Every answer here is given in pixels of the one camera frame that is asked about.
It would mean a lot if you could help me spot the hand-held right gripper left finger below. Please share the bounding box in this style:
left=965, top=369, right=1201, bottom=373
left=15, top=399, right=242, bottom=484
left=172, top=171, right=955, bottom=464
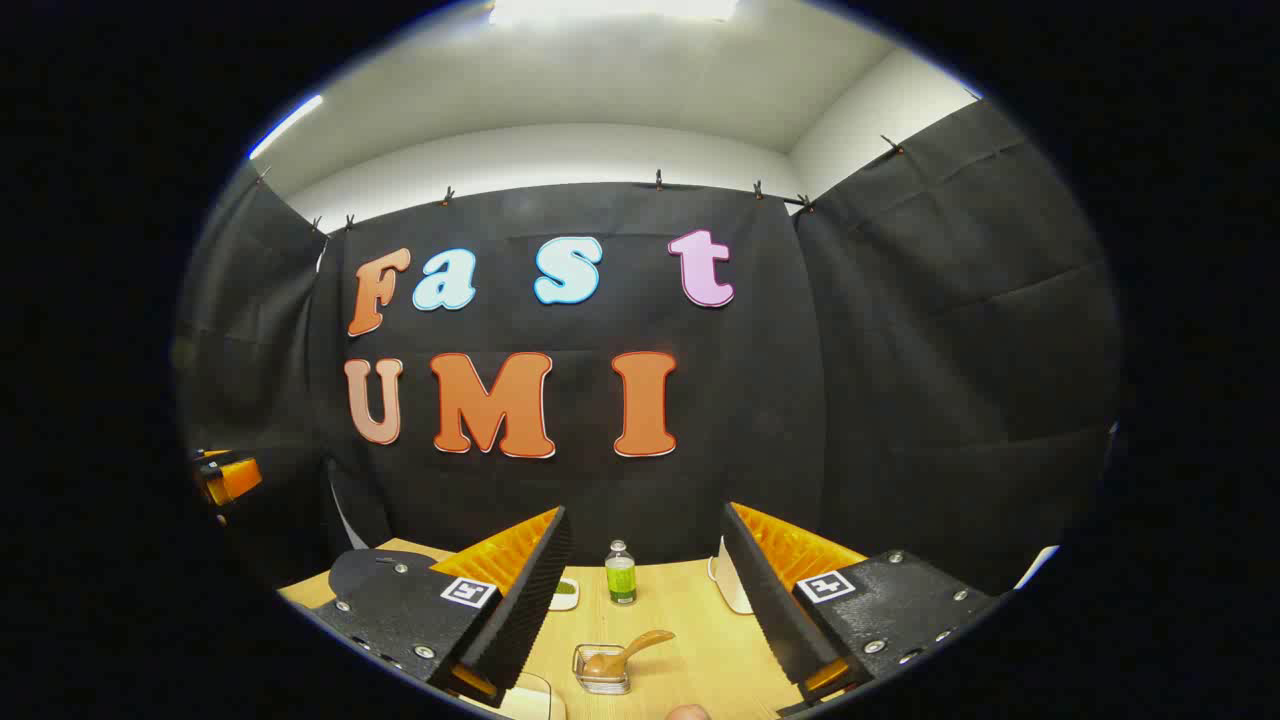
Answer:
left=312, top=505, right=576, bottom=709

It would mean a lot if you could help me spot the black silver rice cooker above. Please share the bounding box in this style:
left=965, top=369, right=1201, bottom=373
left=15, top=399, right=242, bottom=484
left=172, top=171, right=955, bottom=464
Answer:
left=328, top=547, right=442, bottom=607

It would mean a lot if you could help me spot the small ceiling light strip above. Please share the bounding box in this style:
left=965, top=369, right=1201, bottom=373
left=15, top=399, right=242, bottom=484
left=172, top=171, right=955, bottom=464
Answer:
left=248, top=94, right=325, bottom=161

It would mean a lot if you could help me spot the wooden spoon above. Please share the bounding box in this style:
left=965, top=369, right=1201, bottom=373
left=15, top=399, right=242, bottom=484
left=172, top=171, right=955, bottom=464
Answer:
left=585, top=629, right=677, bottom=677

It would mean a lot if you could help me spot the black backdrop cloth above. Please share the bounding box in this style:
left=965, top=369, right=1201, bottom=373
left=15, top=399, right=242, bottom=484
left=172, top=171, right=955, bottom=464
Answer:
left=175, top=98, right=1126, bottom=601

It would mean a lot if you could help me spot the green label drink bottle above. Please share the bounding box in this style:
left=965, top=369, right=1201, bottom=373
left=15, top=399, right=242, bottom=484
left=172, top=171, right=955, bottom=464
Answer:
left=605, top=540, right=638, bottom=606

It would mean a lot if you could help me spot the row of black cloth clips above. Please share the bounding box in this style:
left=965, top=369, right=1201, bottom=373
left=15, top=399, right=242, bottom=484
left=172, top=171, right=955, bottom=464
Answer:
left=255, top=135, right=906, bottom=236

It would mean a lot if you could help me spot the large ceiling light panel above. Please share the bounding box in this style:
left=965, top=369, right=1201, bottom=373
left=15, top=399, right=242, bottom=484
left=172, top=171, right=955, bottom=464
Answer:
left=488, top=0, right=741, bottom=25

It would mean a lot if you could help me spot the white toaster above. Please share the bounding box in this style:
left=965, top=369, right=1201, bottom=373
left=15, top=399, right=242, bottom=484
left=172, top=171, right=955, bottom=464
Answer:
left=707, top=536, right=754, bottom=615

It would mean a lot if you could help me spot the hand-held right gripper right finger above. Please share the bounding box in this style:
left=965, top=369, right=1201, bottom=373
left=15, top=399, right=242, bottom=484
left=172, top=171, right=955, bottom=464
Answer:
left=720, top=502, right=1003, bottom=716

